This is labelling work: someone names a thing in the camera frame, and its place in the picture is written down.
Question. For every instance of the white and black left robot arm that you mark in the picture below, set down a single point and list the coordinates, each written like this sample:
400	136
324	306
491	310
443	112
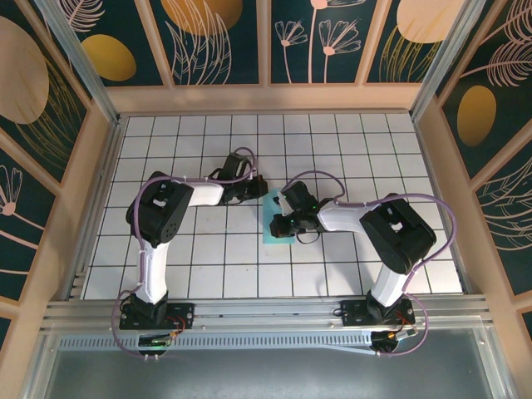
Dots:
151	266

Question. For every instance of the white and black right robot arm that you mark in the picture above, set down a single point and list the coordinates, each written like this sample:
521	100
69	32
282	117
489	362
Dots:
386	282

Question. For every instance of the grey metal tray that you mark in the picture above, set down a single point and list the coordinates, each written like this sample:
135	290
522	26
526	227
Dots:
266	378

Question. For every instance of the small right controller board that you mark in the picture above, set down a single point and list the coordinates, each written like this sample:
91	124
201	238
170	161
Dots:
390	337

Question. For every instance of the small controller board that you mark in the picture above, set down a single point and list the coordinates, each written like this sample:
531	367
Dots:
390	337
156	341

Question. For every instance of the small left controller board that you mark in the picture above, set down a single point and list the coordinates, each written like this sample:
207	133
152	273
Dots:
156	341

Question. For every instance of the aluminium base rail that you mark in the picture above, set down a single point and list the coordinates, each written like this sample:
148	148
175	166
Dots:
266	309

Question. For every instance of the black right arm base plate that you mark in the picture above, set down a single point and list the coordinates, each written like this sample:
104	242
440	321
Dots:
353	312

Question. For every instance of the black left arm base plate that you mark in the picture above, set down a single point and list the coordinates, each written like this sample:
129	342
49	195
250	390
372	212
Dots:
183	316

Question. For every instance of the aluminium side rail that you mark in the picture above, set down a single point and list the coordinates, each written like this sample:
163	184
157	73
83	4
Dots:
96	208

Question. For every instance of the aluminium frame post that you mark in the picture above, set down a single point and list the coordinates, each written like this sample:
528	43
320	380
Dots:
449	62
80	62

